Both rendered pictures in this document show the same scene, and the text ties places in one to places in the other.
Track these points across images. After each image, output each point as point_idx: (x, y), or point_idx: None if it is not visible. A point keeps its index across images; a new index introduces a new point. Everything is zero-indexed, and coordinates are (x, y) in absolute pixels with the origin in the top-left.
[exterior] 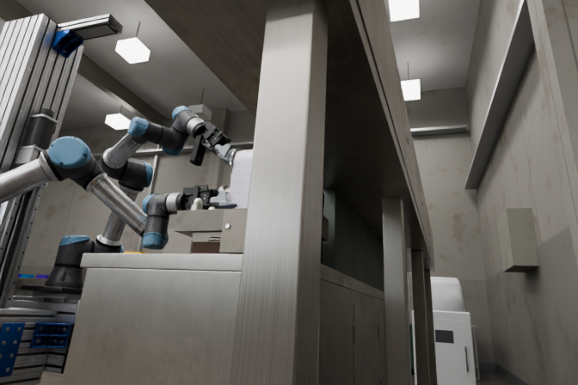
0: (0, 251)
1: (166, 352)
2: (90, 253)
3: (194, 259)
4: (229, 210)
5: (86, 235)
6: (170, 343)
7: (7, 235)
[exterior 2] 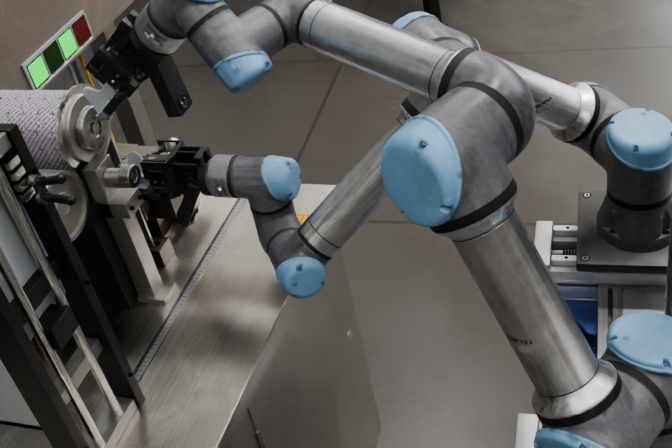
0: (668, 251)
1: None
2: (326, 185)
3: None
4: (132, 144)
5: (612, 333)
6: None
7: (670, 226)
